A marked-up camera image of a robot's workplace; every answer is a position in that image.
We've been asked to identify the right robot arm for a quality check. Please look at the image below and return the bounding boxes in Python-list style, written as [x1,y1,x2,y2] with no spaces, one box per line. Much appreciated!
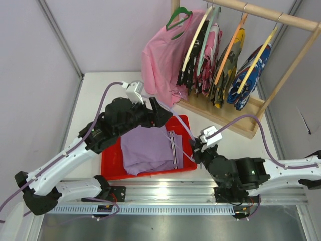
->
[189,139,320,203]

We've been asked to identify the pink t-shirt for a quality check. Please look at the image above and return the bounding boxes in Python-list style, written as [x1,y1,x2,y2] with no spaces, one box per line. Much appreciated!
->
[141,10,205,107]

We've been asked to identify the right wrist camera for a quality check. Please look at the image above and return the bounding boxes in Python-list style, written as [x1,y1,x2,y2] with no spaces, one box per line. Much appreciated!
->
[199,126,223,152]

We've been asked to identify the yellow hanger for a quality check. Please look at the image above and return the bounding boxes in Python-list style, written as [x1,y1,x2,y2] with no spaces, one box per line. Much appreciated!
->
[237,12,284,94]

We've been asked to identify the camouflage garment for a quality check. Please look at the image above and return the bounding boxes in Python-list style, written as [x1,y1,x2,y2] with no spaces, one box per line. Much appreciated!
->
[208,28,246,109]

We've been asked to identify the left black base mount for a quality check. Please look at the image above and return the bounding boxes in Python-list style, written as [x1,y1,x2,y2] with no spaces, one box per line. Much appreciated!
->
[99,186,126,202]

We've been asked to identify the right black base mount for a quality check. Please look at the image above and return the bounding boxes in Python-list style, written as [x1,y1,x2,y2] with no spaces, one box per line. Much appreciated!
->
[214,187,259,205]

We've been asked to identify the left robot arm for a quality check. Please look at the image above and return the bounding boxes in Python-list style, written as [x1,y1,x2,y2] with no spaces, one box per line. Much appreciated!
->
[15,97,172,215]

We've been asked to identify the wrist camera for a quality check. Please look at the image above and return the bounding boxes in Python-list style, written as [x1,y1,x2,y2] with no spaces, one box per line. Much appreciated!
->
[199,126,223,152]
[122,81,144,104]

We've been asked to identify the purple trousers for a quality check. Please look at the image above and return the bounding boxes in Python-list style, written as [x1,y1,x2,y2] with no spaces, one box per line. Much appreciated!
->
[121,126,184,176]

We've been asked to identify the red plastic tray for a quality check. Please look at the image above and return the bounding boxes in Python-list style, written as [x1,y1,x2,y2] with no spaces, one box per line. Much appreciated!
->
[101,115,197,180]

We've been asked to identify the orange hanger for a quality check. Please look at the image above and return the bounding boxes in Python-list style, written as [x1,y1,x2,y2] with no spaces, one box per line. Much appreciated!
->
[214,3,248,85]

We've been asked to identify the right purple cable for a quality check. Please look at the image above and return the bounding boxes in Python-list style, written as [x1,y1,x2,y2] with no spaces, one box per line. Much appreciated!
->
[213,114,321,169]

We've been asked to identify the pink patterned garment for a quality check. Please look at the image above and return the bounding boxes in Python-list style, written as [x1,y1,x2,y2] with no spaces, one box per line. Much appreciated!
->
[194,22,223,96]

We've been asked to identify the cream hanger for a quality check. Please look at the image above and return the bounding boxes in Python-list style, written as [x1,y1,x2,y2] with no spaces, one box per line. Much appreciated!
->
[179,6,214,72]

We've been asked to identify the purple hanger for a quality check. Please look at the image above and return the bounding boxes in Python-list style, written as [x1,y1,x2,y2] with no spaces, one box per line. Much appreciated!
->
[158,102,195,162]

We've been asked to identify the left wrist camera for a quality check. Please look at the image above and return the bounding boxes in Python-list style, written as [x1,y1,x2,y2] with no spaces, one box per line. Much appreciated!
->
[122,81,144,104]

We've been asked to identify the aluminium rail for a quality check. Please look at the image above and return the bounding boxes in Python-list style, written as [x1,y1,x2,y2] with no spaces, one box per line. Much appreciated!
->
[59,178,309,205]

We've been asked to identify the black floral garment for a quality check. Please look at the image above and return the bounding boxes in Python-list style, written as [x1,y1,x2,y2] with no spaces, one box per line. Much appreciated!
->
[177,20,209,95]

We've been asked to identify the white cable duct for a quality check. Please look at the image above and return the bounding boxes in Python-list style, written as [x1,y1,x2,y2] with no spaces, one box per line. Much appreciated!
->
[49,204,235,215]

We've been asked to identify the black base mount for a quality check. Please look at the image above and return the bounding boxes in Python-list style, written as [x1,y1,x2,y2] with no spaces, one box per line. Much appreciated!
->
[99,186,126,202]
[214,187,259,205]

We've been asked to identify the blue patterned garment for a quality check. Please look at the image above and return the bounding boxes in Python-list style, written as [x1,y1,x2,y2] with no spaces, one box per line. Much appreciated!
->
[226,43,271,111]

